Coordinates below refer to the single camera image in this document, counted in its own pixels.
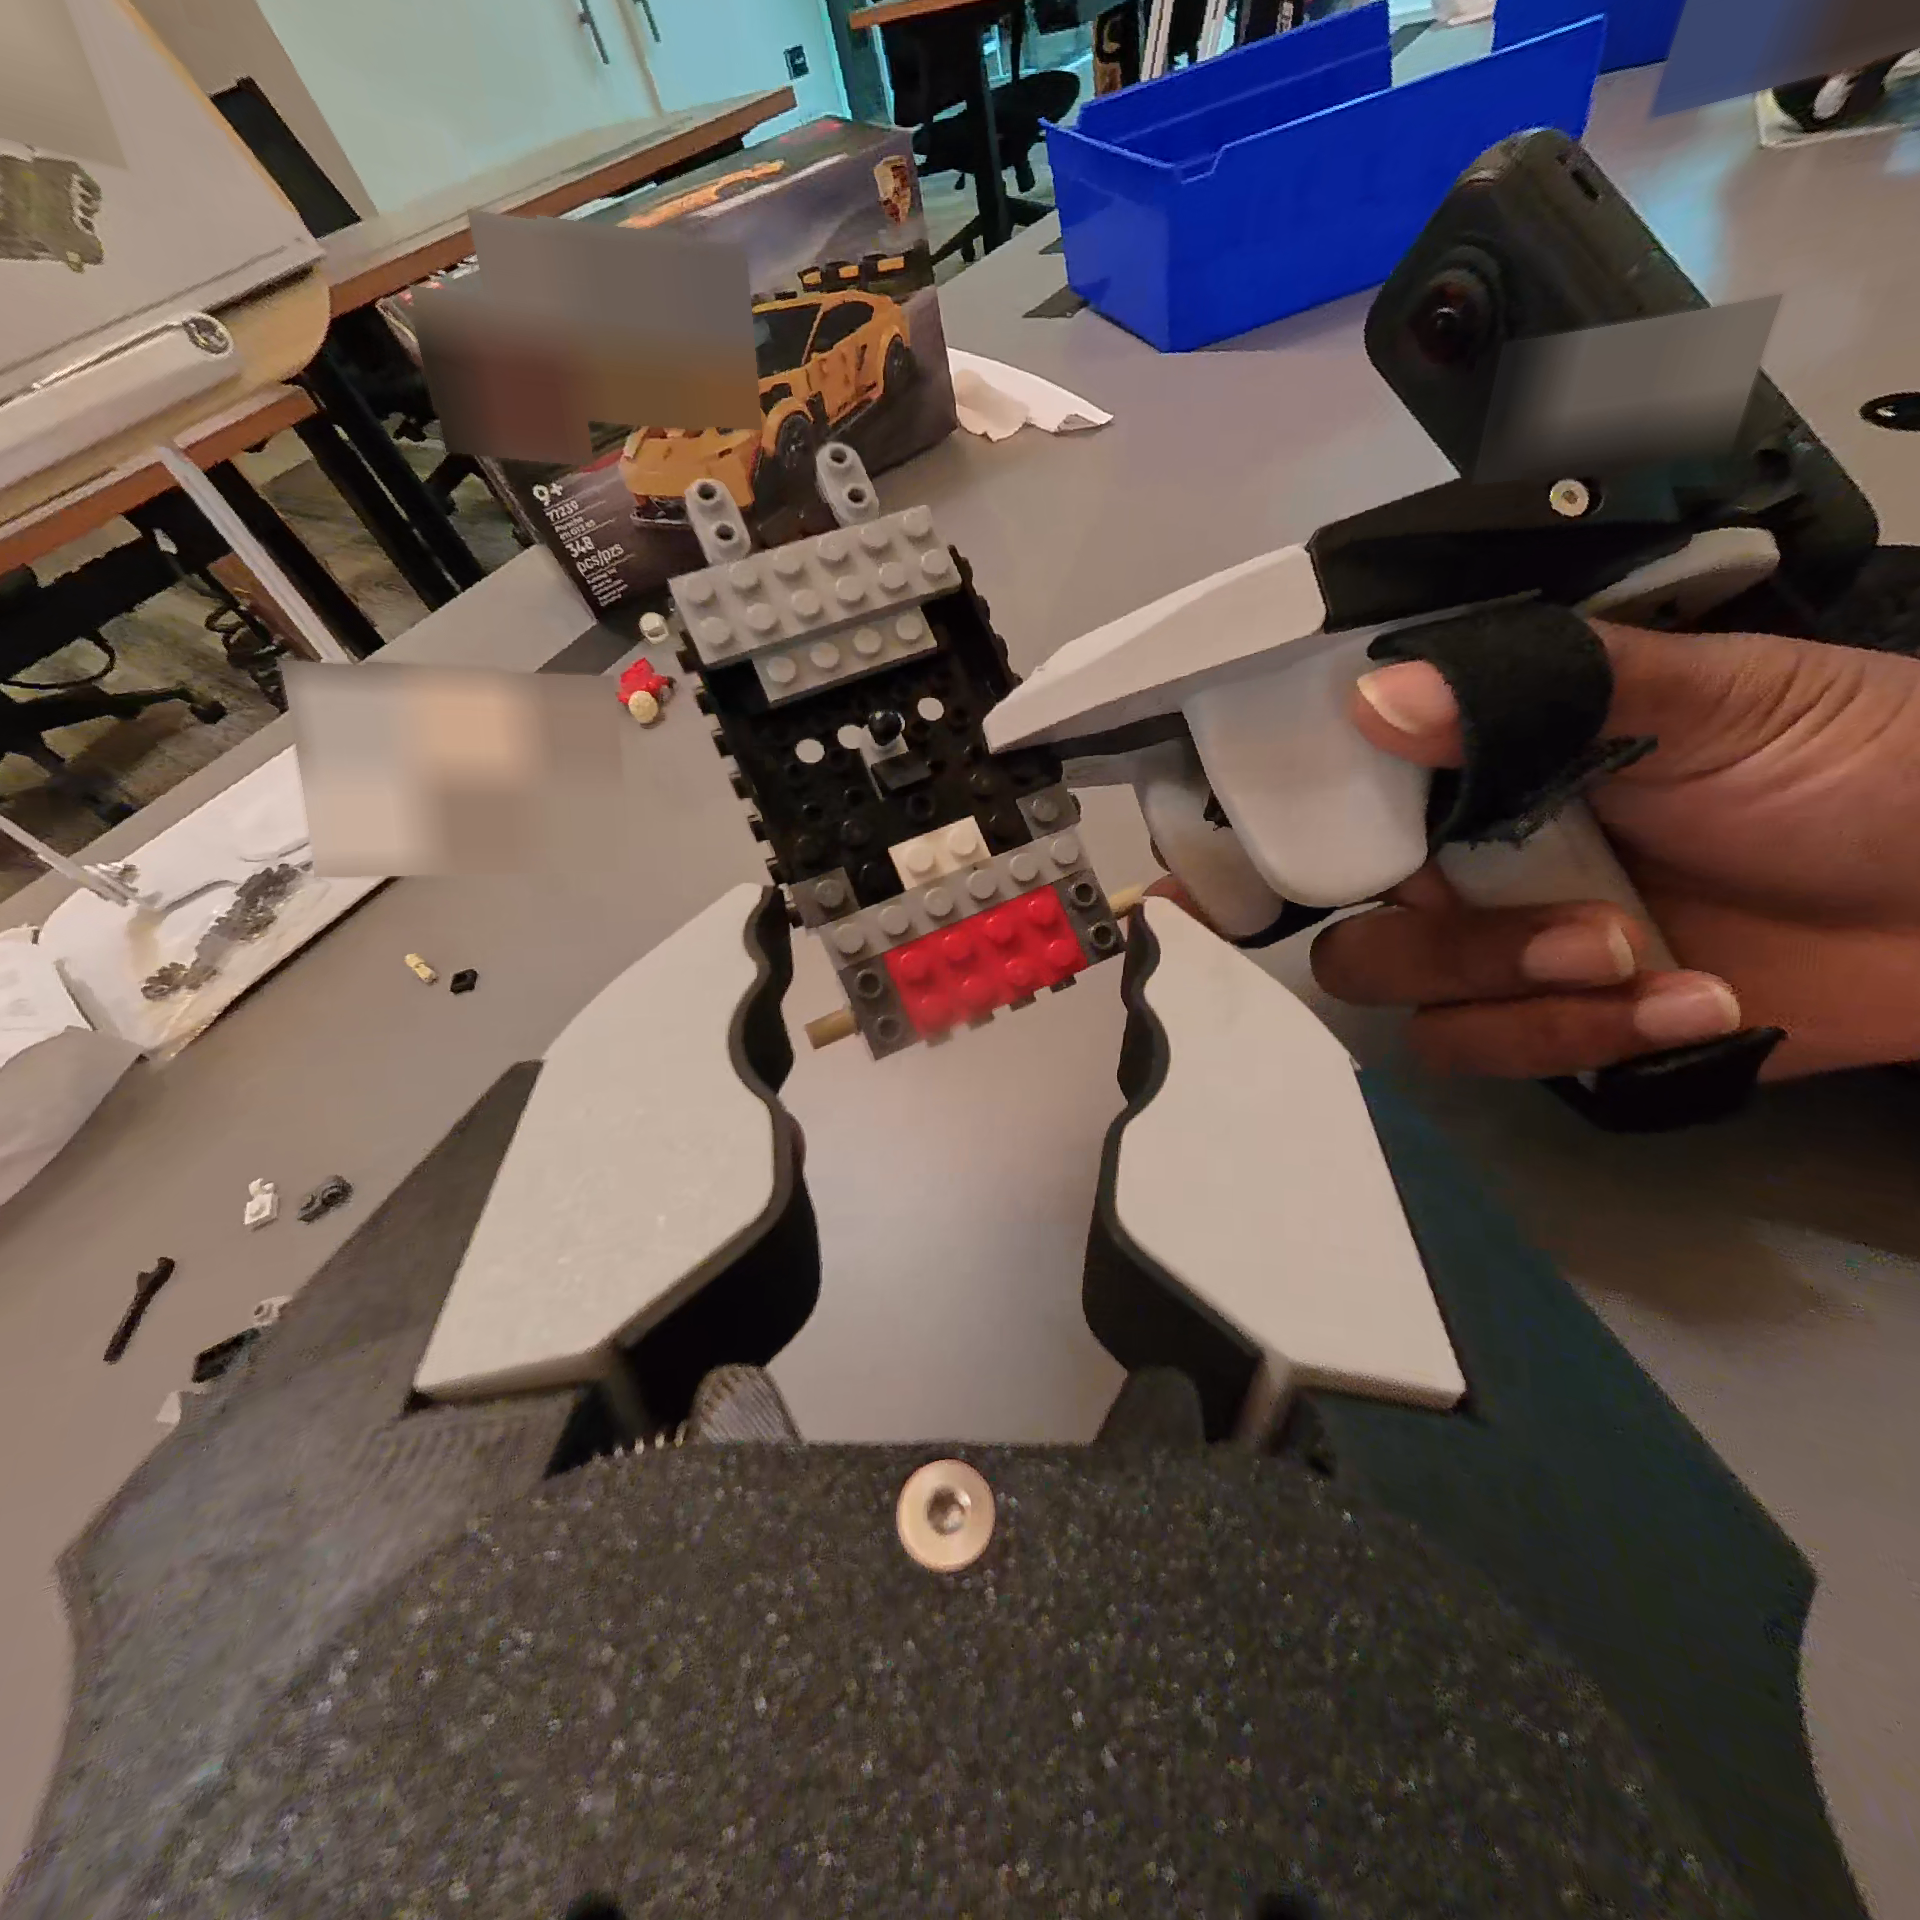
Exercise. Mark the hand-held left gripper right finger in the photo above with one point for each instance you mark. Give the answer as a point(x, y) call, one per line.
point(1275, 1202)

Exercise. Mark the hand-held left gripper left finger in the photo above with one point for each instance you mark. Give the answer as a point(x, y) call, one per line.
point(629, 1186)

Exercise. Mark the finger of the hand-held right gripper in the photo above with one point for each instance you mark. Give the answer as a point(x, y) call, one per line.
point(1131, 762)
point(1170, 653)

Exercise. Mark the black toy brick assembly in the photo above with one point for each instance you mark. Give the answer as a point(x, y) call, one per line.
point(869, 780)

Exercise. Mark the toy instruction booklet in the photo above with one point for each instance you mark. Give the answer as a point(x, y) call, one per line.
point(149, 196)

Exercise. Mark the grey desk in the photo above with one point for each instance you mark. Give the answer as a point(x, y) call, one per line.
point(1275, 436)

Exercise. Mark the black desk grommet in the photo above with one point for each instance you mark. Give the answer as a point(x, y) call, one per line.
point(1893, 407)

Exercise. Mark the brown-edged office desk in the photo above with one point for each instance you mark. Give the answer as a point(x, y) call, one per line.
point(600, 149)
point(149, 451)
point(960, 12)

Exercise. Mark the person's right hand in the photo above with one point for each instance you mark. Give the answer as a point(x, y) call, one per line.
point(1770, 841)

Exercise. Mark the blue plastic bin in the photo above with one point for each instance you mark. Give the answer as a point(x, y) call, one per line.
point(1275, 196)
point(1634, 31)

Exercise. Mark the white crumpled tissue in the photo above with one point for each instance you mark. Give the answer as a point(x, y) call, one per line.
point(1019, 398)

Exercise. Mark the yellow car toy box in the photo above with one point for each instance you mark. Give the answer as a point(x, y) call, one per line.
point(838, 375)

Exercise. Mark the clear bag of black pieces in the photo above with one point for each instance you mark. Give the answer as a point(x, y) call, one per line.
point(225, 931)

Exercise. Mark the red toy brick piece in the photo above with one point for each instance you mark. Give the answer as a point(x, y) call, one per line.
point(642, 686)

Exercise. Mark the scattered small toy brick pieces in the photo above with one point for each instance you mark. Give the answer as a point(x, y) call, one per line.
point(138, 1307)

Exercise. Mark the black office chair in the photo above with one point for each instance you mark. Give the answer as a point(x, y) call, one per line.
point(984, 107)

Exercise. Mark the opened printed paper bag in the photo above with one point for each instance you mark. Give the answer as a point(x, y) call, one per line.
point(43, 1079)

